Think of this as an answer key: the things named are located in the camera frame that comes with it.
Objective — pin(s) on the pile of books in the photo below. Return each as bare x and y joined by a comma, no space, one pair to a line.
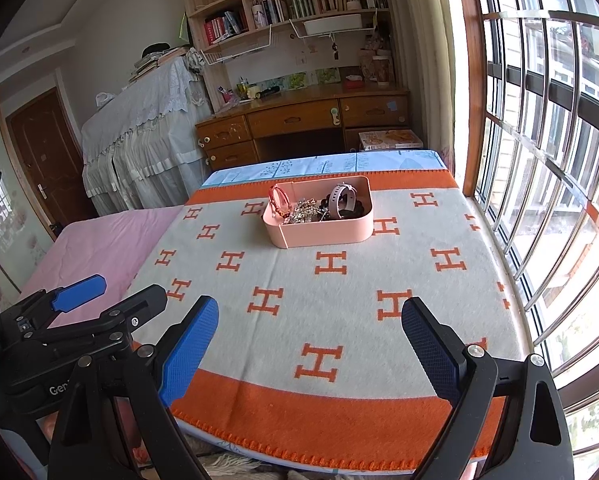
154,62

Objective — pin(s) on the paper cup with lid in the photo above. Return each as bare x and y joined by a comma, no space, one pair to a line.
382,69

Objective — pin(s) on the row of red books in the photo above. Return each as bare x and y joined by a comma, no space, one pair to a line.
222,27

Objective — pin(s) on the sparkly rhinestone jewelry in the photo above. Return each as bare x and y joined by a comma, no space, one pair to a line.
302,212

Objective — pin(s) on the white lace furniture cover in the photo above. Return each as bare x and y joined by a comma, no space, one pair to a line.
144,125

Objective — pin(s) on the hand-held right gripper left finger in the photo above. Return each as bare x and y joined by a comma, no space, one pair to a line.
189,345

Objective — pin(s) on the stack of magazines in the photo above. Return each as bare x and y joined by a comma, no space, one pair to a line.
389,139

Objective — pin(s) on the red bangle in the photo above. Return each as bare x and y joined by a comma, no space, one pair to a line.
274,197

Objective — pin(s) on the pink bed sheet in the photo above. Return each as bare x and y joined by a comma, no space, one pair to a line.
104,245

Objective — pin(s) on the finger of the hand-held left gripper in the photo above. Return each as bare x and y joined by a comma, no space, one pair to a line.
144,300
79,292

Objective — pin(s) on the white bottle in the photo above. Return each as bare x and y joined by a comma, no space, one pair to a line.
259,15

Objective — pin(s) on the red tissue box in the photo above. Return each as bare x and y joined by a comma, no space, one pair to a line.
353,83

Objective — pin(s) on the light blue printed sheet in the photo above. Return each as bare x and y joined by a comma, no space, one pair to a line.
379,160

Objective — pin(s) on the cream and orange patterned blanket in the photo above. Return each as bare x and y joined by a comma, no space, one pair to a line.
354,285

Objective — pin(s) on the white oblong tray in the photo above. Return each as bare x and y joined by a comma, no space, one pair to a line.
332,25

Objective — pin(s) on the white drawer safety lock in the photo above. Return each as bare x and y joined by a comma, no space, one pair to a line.
335,116

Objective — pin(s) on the pink plastic tray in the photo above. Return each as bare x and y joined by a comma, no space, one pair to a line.
319,237

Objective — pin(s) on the wooden desk with drawers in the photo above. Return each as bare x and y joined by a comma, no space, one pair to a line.
289,120

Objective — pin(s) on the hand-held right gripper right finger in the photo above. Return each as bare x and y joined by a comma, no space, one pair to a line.
432,345

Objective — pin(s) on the black flashlight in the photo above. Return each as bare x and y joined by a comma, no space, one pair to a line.
268,92

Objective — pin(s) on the metal window grille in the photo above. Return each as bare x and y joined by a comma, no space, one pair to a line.
554,160

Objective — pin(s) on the brown wooden door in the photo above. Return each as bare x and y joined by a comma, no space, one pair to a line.
44,150

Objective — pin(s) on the white curtain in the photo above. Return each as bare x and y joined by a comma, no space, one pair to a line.
424,60

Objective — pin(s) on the wooden bookshelf hutch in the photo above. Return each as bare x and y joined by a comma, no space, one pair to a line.
219,2

